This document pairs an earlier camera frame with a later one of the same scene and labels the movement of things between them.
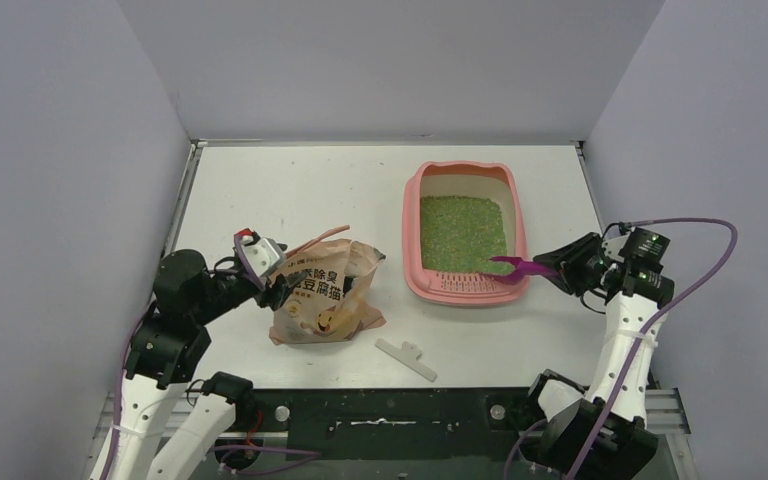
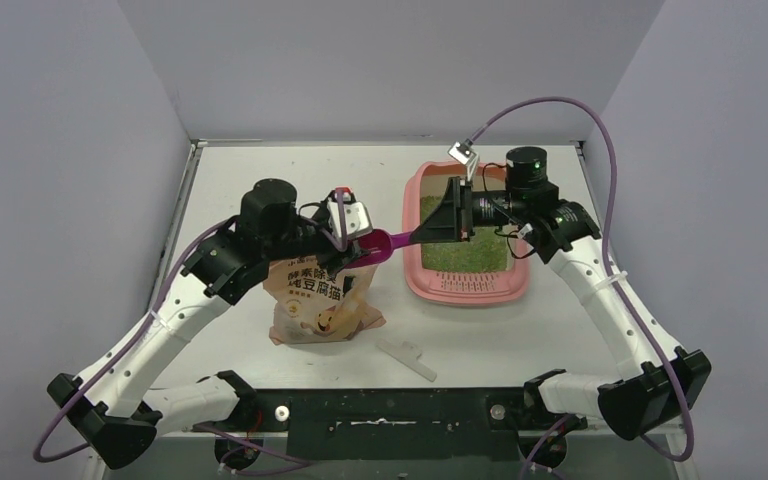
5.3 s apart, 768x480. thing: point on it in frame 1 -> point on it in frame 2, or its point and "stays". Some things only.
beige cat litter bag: x=327 y=305 stays
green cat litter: x=463 y=234 stays
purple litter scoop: x=523 y=268 -> x=380 y=244
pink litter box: x=494 y=180 stays
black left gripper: x=274 y=294 -> x=335 y=257
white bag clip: x=407 y=356 stays
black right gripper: x=571 y=260 -> x=459 y=210
